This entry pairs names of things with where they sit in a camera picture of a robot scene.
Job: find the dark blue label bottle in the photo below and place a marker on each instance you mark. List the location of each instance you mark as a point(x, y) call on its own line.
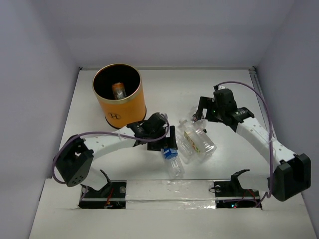
point(198, 123)

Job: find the aluminium rail right edge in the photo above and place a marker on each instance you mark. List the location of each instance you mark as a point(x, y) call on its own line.
point(256, 86)

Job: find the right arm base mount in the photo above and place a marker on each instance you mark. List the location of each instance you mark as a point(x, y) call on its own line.
point(230, 194)

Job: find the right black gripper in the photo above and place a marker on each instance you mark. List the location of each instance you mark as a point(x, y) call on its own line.
point(205, 102)

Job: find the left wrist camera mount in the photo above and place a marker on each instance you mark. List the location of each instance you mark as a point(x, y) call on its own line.
point(163, 117)

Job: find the blue label water bottle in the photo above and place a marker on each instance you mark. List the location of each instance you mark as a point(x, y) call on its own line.
point(173, 163)

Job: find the clear unlabeled plastic bottle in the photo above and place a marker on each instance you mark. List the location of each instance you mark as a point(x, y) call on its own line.
point(185, 149)

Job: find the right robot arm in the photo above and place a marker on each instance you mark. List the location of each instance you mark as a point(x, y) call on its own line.
point(290, 173)

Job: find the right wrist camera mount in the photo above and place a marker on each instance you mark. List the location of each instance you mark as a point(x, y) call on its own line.
point(219, 87)

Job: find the aluminium rail back edge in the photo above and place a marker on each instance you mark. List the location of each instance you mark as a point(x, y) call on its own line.
point(193, 68)

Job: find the orange cylindrical bin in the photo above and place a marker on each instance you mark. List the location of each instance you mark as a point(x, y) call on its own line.
point(132, 108)

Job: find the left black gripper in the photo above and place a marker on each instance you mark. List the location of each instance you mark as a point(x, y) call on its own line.
point(164, 142)

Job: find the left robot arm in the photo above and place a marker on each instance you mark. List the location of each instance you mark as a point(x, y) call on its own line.
point(71, 165)

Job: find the aluminium rail edge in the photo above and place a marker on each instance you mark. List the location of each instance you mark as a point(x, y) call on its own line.
point(193, 68)
point(256, 86)

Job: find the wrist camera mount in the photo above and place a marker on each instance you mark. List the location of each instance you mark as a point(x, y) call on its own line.
point(163, 117)
point(219, 87)

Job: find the orange plastic bottle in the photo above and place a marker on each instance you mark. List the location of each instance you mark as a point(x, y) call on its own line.
point(119, 91)

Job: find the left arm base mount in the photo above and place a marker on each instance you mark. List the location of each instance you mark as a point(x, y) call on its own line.
point(111, 196)

